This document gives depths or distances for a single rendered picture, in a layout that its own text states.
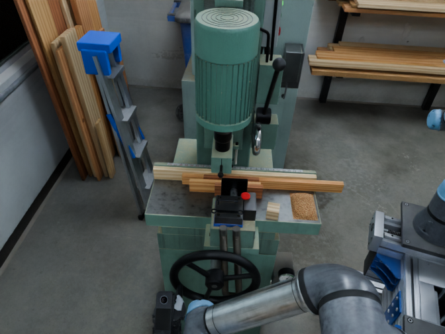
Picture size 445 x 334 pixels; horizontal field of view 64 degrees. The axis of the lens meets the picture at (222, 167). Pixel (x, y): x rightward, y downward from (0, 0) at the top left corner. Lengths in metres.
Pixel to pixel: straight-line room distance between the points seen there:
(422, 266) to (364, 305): 0.83
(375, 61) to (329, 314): 2.67
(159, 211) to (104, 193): 1.44
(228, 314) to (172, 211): 0.49
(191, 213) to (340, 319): 0.69
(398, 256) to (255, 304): 0.83
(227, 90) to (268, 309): 0.57
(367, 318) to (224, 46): 0.67
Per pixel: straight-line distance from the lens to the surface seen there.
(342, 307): 0.70
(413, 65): 3.32
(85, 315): 2.14
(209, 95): 1.02
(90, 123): 2.52
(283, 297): 0.81
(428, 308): 1.43
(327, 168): 2.92
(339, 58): 3.13
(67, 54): 2.31
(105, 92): 1.89
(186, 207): 1.26
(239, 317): 0.87
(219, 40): 0.94
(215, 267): 1.19
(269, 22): 1.31
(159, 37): 3.59
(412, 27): 3.68
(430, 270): 1.53
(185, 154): 1.63
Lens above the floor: 1.83
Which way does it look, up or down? 41 degrees down
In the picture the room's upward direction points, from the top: 2 degrees clockwise
